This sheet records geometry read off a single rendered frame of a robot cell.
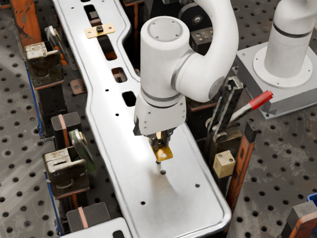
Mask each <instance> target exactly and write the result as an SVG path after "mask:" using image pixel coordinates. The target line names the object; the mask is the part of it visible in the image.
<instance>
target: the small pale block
mask: <svg viewBox="0 0 317 238"><path fill-rule="evenodd" d="M234 166H235V160H234V158H233V156H232V155H231V153H230V151H229V150H228V151H225V152H222V153H218V154H216V156H215V160H214V165H213V171H214V178H215V180H216V182H217V184H218V185H219V187H220V189H221V191H222V193H223V195H225V191H226V187H227V183H228V180H229V177H231V176H232V173H233V170H234ZM215 235H216V233H215V234H212V235H210V236H207V237H204V238H209V237H212V236H215Z"/></svg>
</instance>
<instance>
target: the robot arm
mask: <svg viewBox="0 0 317 238"><path fill-rule="evenodd" d="M194 1H195V2H196V3H197V4H198V5H199V6H200V7H202V8H203V9H204V10H205V12H206V13H207V14H208V16H209V18H210V20H211V22H212V26H213V40H212V43H211V46H210V48H209V50H208V52H207V53H206V55H205V56H202V55H200V54H198V53H196V52H195V51H194V50H193V49H192V48H191V47H190V45H189V37H190V32H189V29H188V27H187V26H186V24H185V23H184V22H182V21H181V20H179V19H177V18H174V17H168V16H160V17H155V18H152V19H150V20H148V21H147V22H146V23H145V24H144V25H143V26H142V29H141V90H140V91H139V93H138V96H137V99H136V103H135V110H134V120H135V122H136V125H135V127H134V128H133V134H134V136H142V135H143V136H145V137H148V138H149V144H150V146H153V148H154V150H155V151H157V150H158V144H159V140H158V138H157V135H156V134H157V132H161V138H162V140H163V142H164V146H165V147H166V148H167V147H168V145H169V141H170V137H171V135H172V134H173V132H174V130H175V129H176V128H177V127H178V126H180V125H182V124H183V123H184V122H186V121H187V120H188V119H187V117H186V101H185V96H187V97H189V98H191V99H193V100H195V101H197V102H208V101H209V100H211V99H212V98H213V97H214V96H215V94H217V92H218V90H219V88H220V86H221V85H222V84H223V81H224V79H225V78H226V76H227V74H228V72H229V70H230V68H231V66H232V64H233V62H234V59H235V56H236V54H237V50H238V44H239V33H238V26H237V22H236V18H235V15H234V12H233V9H232V6H231V2H230V0H194ZM316 19H317V0H281V1H280V2H279V3H278V5H277V7H276V10H275V14H274V19H273V23H272V27H271V32H270V37H269V41H268V45H267V46H266V47H264V48H262V49H261V50H259V51H258V52H257V53H256V55H255V57H254V60H253V70H254V72H255V74H256V75H257V77H258V78H259V79H260V80H261V81H263V82H264V83H266V84H268V85H270V86H272V87H276V88H281V89H292V88H296V87H299V86H301V85H303V84H305V83H306V82H307V81H308V80H309V79H310V76H311V74H312V63H311V61H310V59H309V58H308V56H307V55H306V52H307V49H308V45H309V41H310V38H311V35H312V31H313V28H314V25H315V22H316Z"/></svg>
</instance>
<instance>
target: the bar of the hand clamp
mask: <svg viewBox="0 0 317 238"><path fill-rule="evenodd" d="M244 88H246V84H245V83H242V82H240V81H239V79H238V78H237V76H233V77H228V78H227V80H226V83H225V85H224V84H222V85H221V86H220V88H219V90H218V92H217V95H218V96H219V97H220V98H219V101H218V103H217V106H216V109H215V111H214V114H213V117H212V119H211V122H210V124H209V127H208V132H211V131H213V130H212V128H213V126H214V125H217V124H218V127H217V129H216V131H215V134H214V136H213V141H214V137H215V135H217V134H218V133H221V132H225V131H226V128H227V126H228V124H229V121H230V119H231V117H232V114H233V112H234V110H235V107H236V105H237V103H238V100H239V98H240V96H241V94H242V91H243V89H244Z"/></svg>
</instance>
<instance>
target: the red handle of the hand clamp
mask: <svg viewBox="0 0 317 238"><path fill-rule="evenodd" d="M273 95H274V94H273V93H272V91H271V90H270V91H268V90H266V91H265V92H263V93H262V94H260V95H259V96H257V97H256V98H254V99H253V100H251V101H250V102H249V103H248V104H247V105H245V106H244V107H242V108H241V109H239V110H238V111H237V112H235V113H234V114H232V117H231V119H230V121H229V124H228V126H227V127H229V126H230V125H232V124H233V123H235V122H236V121H238V120H239V119H241V118H242V117H244V116H245V115H247V114H248V113H250V112H251V111H253V110H255V109H257V108H258V107H260V106H261V105H263V104H264V103H266V102H267V101H269V100H271V99H272V98H273V97H272V96H273ZM217 127H218V124H217V125H214V126H213V128H212V130H213V132H214V133H215V131H216V129H217Z"/></svg>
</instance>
